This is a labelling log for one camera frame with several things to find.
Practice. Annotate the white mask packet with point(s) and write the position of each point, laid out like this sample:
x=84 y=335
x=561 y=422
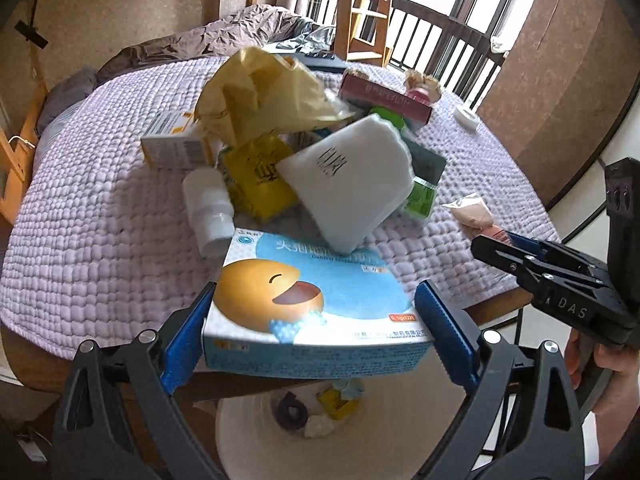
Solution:
x=350 y=185

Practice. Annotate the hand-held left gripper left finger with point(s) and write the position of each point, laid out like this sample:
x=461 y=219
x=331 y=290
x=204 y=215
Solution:
x=187 y=340

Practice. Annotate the black tape strips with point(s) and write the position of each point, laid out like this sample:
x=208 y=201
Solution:
x=31 y=35

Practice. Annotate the person's right hand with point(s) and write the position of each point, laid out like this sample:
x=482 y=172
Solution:
x=627 y=370

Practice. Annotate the white plastic bottle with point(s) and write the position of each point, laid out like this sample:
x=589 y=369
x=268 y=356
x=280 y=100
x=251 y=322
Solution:
x=207 y=210

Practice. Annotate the white tape roll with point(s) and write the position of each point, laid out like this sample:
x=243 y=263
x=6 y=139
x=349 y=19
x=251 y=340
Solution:
x=467 y=120

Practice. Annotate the white and yellow medicine box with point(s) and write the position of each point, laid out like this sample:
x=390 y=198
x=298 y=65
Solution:
x=170 y=152

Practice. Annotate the beige pouch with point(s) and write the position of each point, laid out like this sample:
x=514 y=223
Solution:
x=475 y=215

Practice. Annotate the dark tape roll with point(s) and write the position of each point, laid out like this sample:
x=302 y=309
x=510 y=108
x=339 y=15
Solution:
x=282 y=417

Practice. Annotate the white trash bin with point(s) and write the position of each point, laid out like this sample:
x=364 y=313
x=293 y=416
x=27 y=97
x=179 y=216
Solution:
x=250 y=440

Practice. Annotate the grey pillow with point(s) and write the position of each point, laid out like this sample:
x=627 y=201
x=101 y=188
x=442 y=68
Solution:
x=70 y=95

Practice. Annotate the brown duvet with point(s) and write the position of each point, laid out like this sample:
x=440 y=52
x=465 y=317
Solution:
x=225 y=30

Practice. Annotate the striped pillow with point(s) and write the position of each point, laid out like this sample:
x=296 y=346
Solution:
x=52 y=135

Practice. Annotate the grey teal packet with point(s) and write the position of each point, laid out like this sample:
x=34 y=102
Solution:
x=427 y=162

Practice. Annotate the grey garment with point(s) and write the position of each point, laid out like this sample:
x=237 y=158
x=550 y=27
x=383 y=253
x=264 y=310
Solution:
x=315 y=37

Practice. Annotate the red printed box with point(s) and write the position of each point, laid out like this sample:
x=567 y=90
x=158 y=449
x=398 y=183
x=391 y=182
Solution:
x=380 y=97

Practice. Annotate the wooden ladder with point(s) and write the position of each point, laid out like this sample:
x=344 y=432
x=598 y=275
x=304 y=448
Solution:
x=345 y=20

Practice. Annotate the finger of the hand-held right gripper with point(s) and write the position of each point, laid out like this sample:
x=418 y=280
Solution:
x=545 y=249
x=540 y=275

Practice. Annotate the yellow plastic bag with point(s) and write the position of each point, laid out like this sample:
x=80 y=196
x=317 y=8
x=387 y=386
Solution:
x=260 y=90

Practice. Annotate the wooden bunk bed frame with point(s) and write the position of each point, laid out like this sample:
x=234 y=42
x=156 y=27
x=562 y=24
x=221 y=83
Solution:
x=15 y=185

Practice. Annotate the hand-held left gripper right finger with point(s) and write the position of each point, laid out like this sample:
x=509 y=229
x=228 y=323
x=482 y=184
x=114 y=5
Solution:
x=450 y=345

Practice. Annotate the white crumpled tissue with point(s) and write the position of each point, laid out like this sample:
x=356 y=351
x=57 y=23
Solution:
x=317 y=427

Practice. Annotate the dark balcony railing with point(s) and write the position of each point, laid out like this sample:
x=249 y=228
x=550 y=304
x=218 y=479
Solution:
x=450 y=29

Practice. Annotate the pale teal wrapper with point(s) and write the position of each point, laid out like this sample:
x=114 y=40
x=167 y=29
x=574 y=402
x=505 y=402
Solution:
x=347 y=389

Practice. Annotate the green packet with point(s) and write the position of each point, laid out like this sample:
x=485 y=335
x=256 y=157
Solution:
x=420 y=202

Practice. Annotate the blue medicine box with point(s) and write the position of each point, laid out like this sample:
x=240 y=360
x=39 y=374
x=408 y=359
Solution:
x=325 y=285

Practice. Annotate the small yellow packet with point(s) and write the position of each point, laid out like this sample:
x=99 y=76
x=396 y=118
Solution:
x=335 y=405

